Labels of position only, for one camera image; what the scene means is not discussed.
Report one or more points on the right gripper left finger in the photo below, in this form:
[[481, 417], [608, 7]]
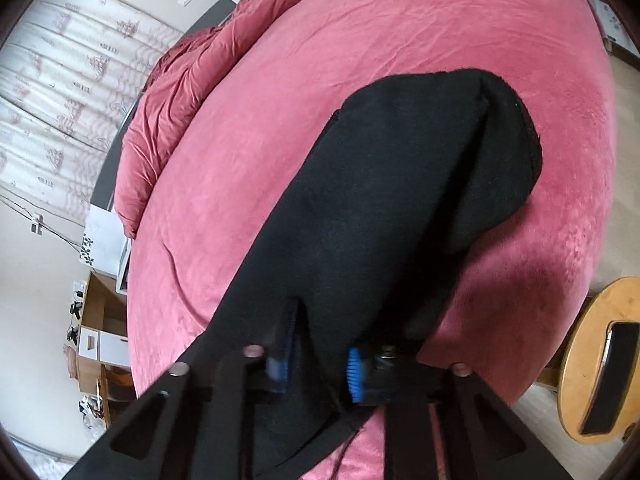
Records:
[[288, 334]]

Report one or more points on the patterned curtain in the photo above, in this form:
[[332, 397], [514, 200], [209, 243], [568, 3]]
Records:
[[70, 70]]

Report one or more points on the white left nightstand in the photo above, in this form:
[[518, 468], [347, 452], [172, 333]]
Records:
[[105, 248]]

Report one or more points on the pink bed sheet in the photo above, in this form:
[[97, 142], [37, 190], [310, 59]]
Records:
[[524, 282]]

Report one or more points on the round wooden stool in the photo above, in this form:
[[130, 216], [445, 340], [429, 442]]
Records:
[[595, 373]]

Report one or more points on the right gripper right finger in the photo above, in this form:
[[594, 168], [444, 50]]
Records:
[[372, 376]]

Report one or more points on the red duvet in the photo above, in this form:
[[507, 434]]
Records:
[[178, 86]]

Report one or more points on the wooden desk with drawers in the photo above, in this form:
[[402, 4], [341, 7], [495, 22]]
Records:
[[98, 345]]

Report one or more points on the black pants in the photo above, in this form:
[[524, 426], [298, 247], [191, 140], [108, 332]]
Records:
[[368, 241]]

